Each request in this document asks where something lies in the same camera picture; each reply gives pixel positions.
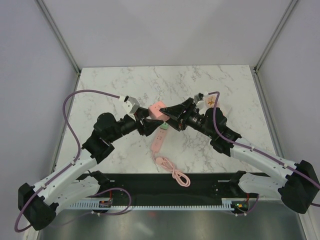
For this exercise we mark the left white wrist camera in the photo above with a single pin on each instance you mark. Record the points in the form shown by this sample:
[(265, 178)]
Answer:
[(130, 105)]

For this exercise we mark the beige deer cube socket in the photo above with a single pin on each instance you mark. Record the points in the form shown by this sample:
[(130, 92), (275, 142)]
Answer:
[(210, 100)]

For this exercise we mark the pink cube socket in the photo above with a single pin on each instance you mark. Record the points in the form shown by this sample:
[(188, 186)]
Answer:
[(154, 111)]

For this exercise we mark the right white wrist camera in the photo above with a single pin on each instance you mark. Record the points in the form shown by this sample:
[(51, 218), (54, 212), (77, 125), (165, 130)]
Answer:
[(199, 100)]

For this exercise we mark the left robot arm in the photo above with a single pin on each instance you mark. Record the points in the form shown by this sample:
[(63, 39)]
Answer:
[(39, 203)]

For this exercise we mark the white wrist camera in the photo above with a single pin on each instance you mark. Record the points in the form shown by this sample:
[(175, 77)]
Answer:
[(199, 100), (130, 105)]

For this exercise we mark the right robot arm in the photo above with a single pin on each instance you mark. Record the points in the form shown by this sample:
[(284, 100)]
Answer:
[(295, 184)]

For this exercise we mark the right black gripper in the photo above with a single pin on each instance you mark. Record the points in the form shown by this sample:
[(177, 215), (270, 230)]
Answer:
[(176, 112)]

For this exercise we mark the green cube plug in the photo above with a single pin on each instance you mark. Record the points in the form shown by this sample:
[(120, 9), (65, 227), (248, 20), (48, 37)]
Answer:
[(164, 126)]

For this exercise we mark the white slotted cable duct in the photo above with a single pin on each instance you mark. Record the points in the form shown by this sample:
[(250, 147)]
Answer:
[(98, 205)]

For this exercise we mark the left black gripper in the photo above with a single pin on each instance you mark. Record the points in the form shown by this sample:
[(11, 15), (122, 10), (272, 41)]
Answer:
[(149, 125)]

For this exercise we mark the white triangular power strip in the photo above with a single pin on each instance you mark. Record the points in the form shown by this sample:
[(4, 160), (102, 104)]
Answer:
[(224, 107)]

